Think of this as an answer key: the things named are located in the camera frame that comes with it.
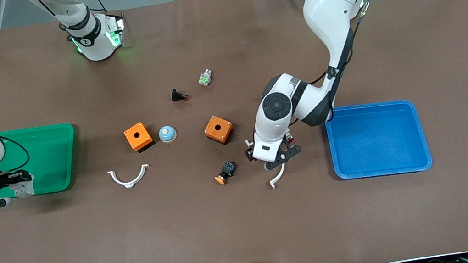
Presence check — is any white semicircular pipe clamp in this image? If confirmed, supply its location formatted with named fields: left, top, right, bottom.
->
left=106, top=163, right=152, bottom=192
left=244, top=134, right=290, bottom=193

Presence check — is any yellow mushroom pushbutton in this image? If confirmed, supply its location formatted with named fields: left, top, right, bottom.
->
left=212, top=160, right=239, bottom=186

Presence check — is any orange button box black base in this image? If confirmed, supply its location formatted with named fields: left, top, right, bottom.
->
left=202, top=112, right=236, bottom=147
left=123, top=120, right=156, bottom=155

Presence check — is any green plastic tray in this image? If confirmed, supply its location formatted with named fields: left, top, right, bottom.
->
left=0, top=121, right=84, bottom=201

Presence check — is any blue dome button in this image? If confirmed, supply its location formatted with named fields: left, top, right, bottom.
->
left=157, top=124, right=178, bottom=144

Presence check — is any blue plastic tray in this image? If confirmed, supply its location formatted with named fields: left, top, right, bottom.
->
left=323, top=94, right=434, bottom=184

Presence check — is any black square pushbutton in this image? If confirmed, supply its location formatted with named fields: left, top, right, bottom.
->
left=170, top=87, right=189, bottom=103

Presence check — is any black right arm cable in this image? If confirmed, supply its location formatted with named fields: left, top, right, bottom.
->
left=0, top=133, right=32, bottom=175

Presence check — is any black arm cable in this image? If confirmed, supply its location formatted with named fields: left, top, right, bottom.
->
left=275, top=0, right=398, bottom=128
left=0, top=133, right=32, bottom=175

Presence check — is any green and white switch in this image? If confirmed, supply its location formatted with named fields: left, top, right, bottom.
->
left=197, top=68, right=214, bottom=87

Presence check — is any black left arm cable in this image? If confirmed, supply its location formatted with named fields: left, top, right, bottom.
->
left=275, top=0, right=398, bottom=128

